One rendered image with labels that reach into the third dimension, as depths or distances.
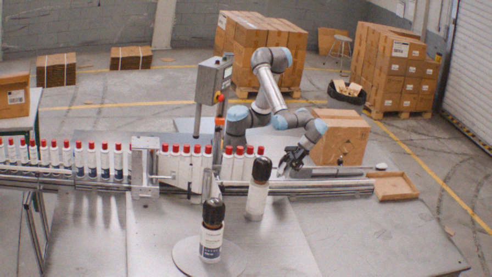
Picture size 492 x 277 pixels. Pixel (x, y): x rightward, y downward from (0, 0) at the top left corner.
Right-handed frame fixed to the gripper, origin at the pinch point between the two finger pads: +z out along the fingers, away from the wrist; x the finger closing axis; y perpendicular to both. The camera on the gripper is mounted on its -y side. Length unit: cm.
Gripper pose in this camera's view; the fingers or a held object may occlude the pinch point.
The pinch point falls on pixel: (278, 174)
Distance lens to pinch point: 249.2
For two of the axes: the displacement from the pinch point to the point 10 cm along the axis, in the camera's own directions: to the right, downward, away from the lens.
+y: 1.8, 4.6, -8.7
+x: 7.8, 4.7, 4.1
